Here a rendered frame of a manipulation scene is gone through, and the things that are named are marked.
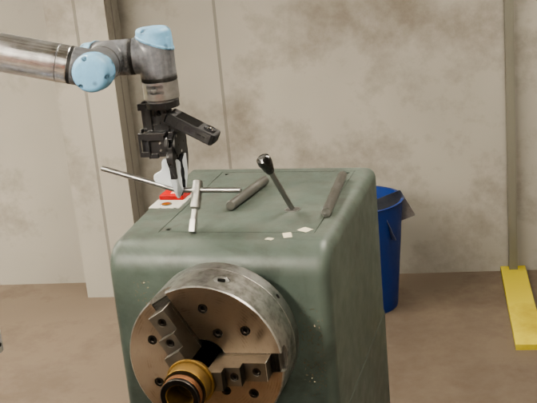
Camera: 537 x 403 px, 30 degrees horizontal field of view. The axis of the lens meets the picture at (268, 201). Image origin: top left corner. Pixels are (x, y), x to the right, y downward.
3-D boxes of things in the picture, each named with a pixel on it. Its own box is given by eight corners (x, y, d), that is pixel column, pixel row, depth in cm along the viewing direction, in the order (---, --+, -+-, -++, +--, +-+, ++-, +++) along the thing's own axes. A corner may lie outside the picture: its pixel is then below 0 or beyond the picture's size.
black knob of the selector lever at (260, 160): (261, 173, 216) (259, 151, 214) (276, 172, 215) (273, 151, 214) (256, 177, 212) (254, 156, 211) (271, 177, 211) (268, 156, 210)
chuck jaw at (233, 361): (223, 343, 195) (281, 343, 191) (226, 366, 196) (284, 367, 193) (204, 369, 185) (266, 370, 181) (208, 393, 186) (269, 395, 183)
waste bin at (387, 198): (417, 282, 499) (411, 173, 482) (421, 320, 457) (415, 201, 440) (320, 287, 505) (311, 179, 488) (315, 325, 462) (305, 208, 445)
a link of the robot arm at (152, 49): (133, 25, 210) (174, 22, 209) (141, 77, 213) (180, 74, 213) (127, 31, 202) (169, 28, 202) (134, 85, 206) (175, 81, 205)
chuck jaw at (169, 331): (191, 348, 197) (155, 299, 196) (210, 336, 195) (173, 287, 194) (171, 374, 187) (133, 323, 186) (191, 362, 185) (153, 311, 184)
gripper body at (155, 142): (153, 151, 219) (146, 97, 215) (190, 150, 217) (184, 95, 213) (140, 161, 212) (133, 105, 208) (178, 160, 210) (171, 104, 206)
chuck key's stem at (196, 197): (199, 233, 213) (204, 181, 216) (195, 231, 211) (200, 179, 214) (188, 233, 214) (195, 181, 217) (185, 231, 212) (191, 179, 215)
